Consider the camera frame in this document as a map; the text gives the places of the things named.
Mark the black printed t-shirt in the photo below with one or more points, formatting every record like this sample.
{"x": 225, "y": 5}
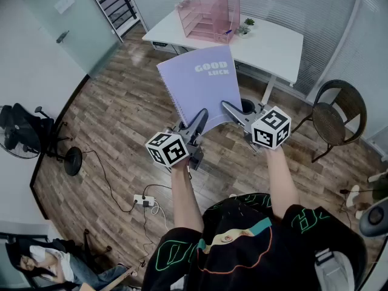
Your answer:
{"x": 242, "y": 268}

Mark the blue pen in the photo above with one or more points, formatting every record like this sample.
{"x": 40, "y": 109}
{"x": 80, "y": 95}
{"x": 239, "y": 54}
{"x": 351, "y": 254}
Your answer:
{"x": 227, "y": 32}

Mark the grey-green succulent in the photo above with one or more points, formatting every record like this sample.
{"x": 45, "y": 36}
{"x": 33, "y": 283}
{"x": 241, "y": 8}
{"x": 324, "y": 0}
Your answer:
{"x": 243, "y": 30}

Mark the white power strip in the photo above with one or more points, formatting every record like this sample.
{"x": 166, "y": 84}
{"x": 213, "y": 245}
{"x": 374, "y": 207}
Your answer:
{"x": 139, "y": 199}

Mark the black desk control panel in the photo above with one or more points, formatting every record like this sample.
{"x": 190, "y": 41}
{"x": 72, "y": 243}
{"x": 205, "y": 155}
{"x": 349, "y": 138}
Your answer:
{"x": 159, "y": 43}

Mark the brown wicker chair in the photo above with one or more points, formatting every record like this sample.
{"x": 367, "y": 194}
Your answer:
{"x": 327, "y": 120}

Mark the white window blinds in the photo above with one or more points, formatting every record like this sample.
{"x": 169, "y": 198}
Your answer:
{"x": 288, "y": 17}

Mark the black metal railing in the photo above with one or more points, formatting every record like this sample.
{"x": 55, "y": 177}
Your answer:
{"x": 121, "y": 8}

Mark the black office chair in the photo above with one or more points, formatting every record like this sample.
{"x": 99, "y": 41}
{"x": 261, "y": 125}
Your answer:
{"x": 30, "y": 126}

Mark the dark green succulent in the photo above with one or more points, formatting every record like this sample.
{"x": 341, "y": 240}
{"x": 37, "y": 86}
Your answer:
{"x": 249, "y": 21}

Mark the person's left forearm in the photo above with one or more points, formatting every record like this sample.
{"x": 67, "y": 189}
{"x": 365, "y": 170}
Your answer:
{"x": 185, "y": 199}

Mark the black standing fan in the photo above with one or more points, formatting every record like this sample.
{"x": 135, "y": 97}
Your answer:
{"x": 72, "y": 161}

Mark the pink mesh file tray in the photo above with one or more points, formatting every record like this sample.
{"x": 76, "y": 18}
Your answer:
{"x": 209, "y": 26}

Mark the grey round device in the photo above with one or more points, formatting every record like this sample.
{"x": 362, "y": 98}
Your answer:
{"x": 374, "y": 218}

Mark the person's right forearm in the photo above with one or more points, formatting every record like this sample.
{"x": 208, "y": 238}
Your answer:
{"x": 280, "y": 180}

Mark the black plug adapter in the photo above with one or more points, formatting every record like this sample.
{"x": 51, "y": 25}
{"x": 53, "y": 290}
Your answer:
{"x": 145, "y": 204}

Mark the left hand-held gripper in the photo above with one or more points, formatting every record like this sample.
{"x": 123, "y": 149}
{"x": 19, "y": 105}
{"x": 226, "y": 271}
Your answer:
{"x": 166, "y": 150}

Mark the light wooden stick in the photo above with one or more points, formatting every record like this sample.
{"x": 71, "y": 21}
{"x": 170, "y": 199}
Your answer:
{"x": 121, "y": 279}

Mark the white paper sign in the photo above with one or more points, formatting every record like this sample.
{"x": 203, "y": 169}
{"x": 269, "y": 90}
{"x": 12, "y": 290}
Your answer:
{"x": 64, "y": 3}

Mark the white standing desk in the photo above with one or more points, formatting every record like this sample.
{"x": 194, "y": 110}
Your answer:
{"x": 266, "y": 47}

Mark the frosted glass door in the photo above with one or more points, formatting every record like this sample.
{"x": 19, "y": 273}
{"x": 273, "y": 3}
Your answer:
{"x": 75, "y": 35}

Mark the purple spiral notebook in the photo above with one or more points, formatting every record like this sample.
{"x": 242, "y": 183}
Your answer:
{"x": 197, "y": 86}

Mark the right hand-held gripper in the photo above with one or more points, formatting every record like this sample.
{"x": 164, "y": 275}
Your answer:
{"x": 271, "y": 127}

